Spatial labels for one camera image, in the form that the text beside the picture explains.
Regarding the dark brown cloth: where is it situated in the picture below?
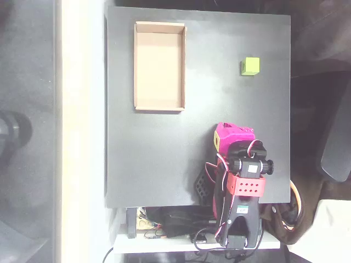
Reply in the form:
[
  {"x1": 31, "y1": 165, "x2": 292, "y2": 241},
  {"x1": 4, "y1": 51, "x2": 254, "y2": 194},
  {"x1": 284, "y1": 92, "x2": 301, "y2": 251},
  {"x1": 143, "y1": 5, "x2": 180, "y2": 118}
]
[{"x1": 290, "y1": 0, "x2": 351, "y2": 79}]

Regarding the brown bag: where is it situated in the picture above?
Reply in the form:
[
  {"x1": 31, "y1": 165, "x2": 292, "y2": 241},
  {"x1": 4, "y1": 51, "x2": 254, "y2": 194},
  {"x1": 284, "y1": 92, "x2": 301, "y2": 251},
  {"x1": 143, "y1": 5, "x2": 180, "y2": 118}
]
[{"x1": 259, "y1": 175, "x2": 323, "y2": 245}]

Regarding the black round knob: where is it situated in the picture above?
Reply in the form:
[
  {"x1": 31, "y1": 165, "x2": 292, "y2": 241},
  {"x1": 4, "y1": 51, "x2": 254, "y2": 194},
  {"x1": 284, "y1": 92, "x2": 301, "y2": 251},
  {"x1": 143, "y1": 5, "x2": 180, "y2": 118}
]
[{"x1": 0, "y1": 110, "x2": 33, "y2": 165}]

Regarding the dark grey office chair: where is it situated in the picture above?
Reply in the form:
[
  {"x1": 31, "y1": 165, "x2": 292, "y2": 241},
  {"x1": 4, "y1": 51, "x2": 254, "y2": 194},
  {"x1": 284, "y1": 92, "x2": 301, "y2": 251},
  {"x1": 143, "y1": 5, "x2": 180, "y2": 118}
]
[{"x1": 315, "y1": 81, "x2": 351, "y2": 184}]

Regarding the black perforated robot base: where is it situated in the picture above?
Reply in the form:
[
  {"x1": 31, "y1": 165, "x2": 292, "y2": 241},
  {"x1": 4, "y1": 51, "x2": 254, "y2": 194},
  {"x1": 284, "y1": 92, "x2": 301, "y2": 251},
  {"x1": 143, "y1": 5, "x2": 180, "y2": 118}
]
[{"x1": 193, "y1": 166, "x2": 215, "y2": 206}]

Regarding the small black wired module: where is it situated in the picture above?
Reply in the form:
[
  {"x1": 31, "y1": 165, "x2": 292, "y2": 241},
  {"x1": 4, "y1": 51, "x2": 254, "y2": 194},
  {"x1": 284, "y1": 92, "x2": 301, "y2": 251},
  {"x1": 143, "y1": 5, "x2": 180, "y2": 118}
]
[{"x1": 144, "y1": 229, "x2": 167, "y2": 239}]

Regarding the open cardboard box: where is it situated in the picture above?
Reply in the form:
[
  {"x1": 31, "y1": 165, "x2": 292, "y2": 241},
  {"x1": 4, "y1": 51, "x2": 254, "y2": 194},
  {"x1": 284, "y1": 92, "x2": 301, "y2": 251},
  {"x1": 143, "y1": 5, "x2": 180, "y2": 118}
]
[{"x1": 133, "y1": 21, "x2": 187, "y2": 112}]

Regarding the white shelf board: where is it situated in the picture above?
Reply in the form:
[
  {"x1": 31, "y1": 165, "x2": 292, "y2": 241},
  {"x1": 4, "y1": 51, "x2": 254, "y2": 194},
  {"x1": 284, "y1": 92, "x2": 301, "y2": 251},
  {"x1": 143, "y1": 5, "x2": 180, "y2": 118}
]
[{"x1": 114, "y1": 230, "x2": 281, "y2": 254}]

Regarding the tan controller board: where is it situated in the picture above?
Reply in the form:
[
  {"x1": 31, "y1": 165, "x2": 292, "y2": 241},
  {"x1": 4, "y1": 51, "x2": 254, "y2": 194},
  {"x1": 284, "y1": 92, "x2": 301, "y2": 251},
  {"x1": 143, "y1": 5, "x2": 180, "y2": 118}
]
[{"x1": 136, "y1": 209, "x2": 162, "y2": 231}]

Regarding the black looped cable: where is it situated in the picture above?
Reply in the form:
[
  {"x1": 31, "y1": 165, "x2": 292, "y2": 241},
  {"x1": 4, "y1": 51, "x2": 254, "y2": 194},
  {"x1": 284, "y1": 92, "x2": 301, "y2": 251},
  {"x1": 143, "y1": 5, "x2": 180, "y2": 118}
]
[{"x1": 191, "y1": 228, "x2": 265, "y2": 251}]

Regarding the black hanging cable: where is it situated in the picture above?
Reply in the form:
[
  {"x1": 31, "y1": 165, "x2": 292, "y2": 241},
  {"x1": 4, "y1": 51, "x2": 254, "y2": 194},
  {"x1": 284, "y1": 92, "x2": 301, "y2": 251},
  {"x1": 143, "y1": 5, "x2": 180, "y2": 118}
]
[{"x1": 102, "y1": 246, "x2": 115, "y2": 263}]

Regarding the white cloth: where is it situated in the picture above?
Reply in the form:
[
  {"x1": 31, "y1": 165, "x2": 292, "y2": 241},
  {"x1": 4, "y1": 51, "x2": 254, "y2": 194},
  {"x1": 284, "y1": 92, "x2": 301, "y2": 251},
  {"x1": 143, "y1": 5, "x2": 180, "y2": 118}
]
[{"x1": 286, "y1": 199, "x2": 351, "y2": 263}]

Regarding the green cube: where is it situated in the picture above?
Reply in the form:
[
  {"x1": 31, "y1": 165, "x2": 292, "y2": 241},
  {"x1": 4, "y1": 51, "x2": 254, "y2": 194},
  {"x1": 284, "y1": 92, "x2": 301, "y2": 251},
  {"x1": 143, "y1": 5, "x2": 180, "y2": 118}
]
[{"x1": 240, "y1": 56, "x2": 261, "y2": 76}]

